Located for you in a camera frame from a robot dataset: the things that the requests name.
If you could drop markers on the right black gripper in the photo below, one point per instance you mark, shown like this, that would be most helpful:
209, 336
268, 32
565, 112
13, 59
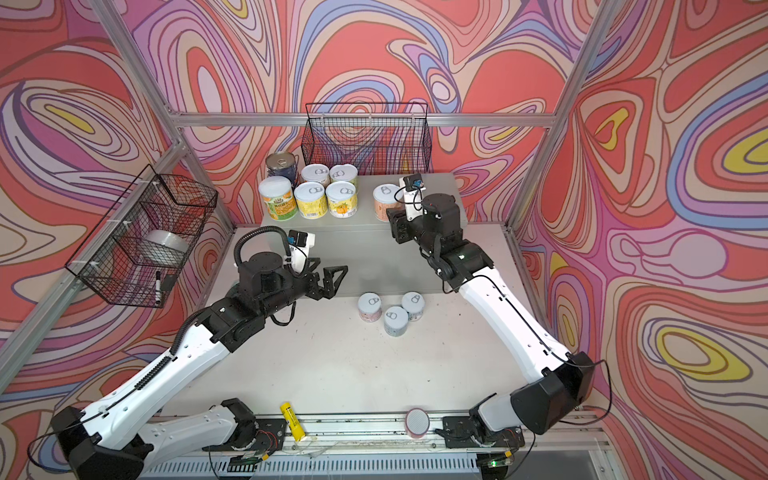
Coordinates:
399, 223

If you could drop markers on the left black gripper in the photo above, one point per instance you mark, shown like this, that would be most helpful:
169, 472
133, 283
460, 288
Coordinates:
328, 289

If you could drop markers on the yellow label can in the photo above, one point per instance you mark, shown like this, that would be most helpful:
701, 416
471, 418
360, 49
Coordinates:
311, 200
342, 199

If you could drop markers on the white lid can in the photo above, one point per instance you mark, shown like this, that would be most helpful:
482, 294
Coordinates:
414, 304
396, 320

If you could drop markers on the green label can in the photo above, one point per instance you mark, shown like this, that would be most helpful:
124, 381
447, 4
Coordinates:
344, 173

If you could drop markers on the pink label can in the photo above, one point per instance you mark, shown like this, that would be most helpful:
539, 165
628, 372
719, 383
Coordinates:
317, 173

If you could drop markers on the green yellow peach can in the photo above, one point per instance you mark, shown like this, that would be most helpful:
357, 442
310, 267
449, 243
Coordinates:
277, 195

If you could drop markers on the dark blue tin can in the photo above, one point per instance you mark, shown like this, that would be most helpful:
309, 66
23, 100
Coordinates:
283, 164

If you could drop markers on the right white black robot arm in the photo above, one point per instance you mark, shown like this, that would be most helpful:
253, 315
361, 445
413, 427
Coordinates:
555, 380

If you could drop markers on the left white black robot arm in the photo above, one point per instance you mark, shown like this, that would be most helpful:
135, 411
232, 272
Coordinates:
115, 438

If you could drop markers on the grey metal cabinet box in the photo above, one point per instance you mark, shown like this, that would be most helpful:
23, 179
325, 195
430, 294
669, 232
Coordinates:
376, 263

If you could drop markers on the yellow glue tube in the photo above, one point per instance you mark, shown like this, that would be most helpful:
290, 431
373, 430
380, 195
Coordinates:
297, 431

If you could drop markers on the pink tape roll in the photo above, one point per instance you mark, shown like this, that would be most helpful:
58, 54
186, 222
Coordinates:
417, 423

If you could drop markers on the silver tape roll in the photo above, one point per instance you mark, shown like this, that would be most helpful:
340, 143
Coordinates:
163, 248

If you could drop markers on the black marker pen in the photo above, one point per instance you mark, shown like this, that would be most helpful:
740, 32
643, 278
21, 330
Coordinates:
158, 290

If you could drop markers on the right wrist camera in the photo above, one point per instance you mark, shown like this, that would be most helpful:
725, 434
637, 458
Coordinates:
413, 182

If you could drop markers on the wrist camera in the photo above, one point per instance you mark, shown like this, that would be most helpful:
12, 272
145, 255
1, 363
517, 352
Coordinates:
413, 182
301, 239

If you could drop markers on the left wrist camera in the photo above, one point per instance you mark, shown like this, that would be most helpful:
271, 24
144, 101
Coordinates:
301, 239

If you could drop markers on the back black wire basket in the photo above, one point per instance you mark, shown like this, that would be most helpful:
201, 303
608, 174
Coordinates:
378, 138

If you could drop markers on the black wire basket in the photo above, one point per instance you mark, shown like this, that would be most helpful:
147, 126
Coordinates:
378, 138
113, 268

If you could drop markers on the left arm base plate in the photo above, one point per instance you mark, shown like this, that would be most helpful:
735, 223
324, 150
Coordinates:
264, 435

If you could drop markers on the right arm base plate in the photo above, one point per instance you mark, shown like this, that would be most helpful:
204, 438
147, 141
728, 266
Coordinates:
467, 432

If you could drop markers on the left black wire basket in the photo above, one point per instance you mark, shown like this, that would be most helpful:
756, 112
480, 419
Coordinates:
113, 268

